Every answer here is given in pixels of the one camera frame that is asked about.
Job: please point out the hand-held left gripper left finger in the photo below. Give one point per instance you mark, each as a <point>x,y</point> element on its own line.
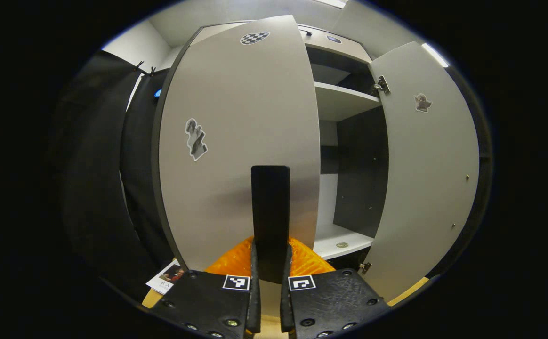
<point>255,306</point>

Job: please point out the large ceiling light panel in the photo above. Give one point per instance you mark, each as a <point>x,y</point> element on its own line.
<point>333,3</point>

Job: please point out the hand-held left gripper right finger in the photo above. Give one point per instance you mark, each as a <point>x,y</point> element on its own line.
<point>286,306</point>

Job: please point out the narrow ceiling light panel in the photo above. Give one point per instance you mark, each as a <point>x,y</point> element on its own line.
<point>435,54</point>

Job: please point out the grey cabinet door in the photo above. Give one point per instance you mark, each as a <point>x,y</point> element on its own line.
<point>420,188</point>
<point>236,117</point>

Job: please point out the white cabinet shelf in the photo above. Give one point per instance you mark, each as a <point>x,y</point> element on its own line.
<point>342,101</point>
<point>337,235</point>

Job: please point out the black cloth clip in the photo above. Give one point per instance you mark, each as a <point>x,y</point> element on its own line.
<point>151,71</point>
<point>138,66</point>

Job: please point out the metal door hinge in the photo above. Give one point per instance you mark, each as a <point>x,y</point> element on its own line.
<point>381,85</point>
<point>364,268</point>

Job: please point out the white photo booklet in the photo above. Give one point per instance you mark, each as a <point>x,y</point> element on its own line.
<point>163,282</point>

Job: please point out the grey cabinet drawer front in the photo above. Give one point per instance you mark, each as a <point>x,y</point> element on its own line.
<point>347,49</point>

